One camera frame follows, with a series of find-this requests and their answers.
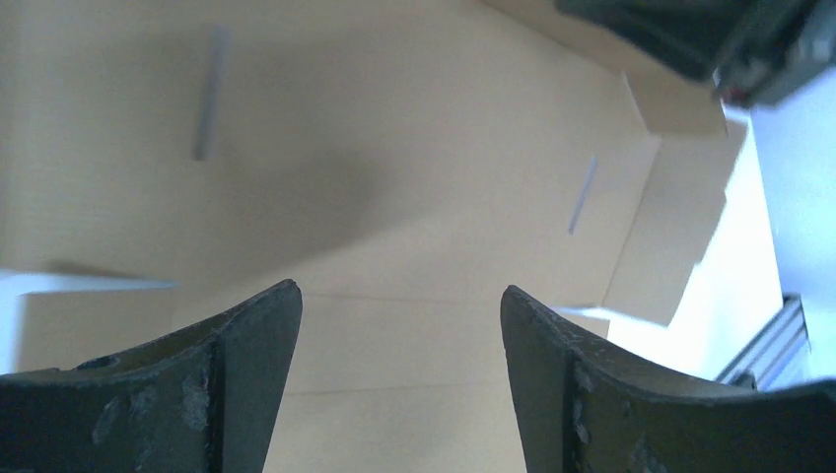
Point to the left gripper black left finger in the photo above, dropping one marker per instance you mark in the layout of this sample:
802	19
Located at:
204	398

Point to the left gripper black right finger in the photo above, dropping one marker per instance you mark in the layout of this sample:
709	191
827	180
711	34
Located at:
584	404

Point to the brown cardboard box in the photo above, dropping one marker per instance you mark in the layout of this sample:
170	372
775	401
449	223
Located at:
403	161

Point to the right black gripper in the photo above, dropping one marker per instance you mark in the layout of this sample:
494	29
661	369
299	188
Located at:
756	53

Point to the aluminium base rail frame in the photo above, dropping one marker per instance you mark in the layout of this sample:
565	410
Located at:
777	357

